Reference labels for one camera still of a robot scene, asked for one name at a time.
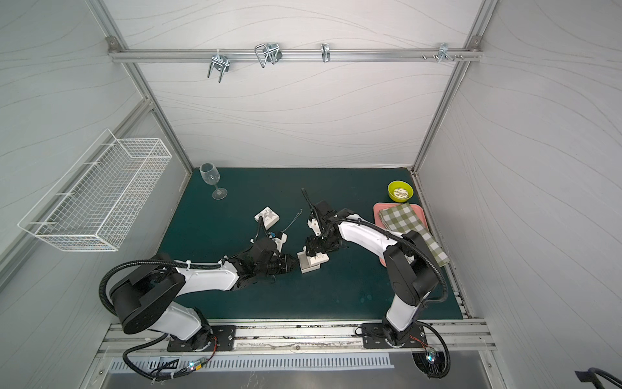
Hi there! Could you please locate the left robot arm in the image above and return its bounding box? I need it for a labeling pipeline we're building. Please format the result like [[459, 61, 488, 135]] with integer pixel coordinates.
[[98, 238, 299, 351]]

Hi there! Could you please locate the white jewelry box base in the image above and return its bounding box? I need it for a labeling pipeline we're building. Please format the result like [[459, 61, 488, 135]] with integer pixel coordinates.
[[299, 258, 321, 274]]

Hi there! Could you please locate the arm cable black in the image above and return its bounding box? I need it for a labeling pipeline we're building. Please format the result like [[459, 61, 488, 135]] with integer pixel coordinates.
[[335, 215, 449, 306], [98, 259, 223, 315]]

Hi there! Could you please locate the metal carabiner hook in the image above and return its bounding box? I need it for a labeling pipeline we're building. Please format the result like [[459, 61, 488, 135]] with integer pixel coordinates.
[[254, 43, 283, 68]]

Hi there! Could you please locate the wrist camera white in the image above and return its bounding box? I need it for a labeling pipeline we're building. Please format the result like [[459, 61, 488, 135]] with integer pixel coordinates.
[[271, 232, 288, 253], [307, 218, 323, 237]]

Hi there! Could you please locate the green checkered cloth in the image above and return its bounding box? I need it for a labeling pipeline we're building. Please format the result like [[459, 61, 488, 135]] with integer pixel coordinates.
[[378, 203, 451, 267]]

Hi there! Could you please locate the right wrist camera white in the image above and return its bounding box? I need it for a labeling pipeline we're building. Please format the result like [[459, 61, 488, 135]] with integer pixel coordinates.
[[307, 218, 323, 237]]

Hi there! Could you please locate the clear wine glass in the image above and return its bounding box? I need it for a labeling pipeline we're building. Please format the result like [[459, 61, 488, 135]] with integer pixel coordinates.
[[199, 163, 228, 200]]

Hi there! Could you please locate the green bowl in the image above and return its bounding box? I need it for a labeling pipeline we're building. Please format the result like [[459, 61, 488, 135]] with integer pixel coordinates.
[[387, 181, 414, 204]]

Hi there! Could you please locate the small metal ring hook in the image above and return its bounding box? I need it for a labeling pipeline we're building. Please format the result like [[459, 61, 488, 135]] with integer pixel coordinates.
[[320, 43, 330, 63]]

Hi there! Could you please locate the aluminium crossbar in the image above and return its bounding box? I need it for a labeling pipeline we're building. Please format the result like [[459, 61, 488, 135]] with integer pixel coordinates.
[[109, 46, 484, 63]]

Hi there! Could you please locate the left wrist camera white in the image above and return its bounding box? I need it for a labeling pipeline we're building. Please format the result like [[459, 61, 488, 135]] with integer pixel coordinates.
[[271, 232, 288, 253]]

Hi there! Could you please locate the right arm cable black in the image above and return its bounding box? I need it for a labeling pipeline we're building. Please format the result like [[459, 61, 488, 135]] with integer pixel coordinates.
[[335, 215, 449, 306]]

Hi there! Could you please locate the pink tray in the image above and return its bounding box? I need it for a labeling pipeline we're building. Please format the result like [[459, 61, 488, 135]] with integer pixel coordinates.
[[373, 202, 429, 267]]

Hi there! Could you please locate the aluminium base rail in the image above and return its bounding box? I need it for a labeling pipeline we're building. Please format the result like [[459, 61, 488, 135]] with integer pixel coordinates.
[[96, 318, 497, 358]]

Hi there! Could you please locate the metal clamp hook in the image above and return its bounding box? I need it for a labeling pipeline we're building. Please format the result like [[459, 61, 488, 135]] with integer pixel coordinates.
[[207, 53, 230, 83]]

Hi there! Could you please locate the white wire basket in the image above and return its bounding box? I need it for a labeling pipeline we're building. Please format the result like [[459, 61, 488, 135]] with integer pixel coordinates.
[[18, 130, 172, 252]]

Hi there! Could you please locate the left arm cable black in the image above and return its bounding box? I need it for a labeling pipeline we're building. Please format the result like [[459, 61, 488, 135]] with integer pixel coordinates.
[[98, 259, 223, 315]]

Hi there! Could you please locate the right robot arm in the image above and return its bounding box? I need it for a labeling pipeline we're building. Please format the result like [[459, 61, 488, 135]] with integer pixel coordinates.
[[305, 201, 449, 348]]

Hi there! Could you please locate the silver chain necklace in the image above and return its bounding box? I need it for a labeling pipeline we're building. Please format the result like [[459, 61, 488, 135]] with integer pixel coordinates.
[[280, 208, 304, 234]]

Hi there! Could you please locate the white jewelry box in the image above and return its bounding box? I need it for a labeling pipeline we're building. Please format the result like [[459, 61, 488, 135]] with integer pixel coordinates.
[[254, 207, 280, 230]]

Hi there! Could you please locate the metal bracket hook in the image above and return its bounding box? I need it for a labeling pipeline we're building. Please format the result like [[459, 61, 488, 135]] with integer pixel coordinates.
[[421, 43, 465, 63]]

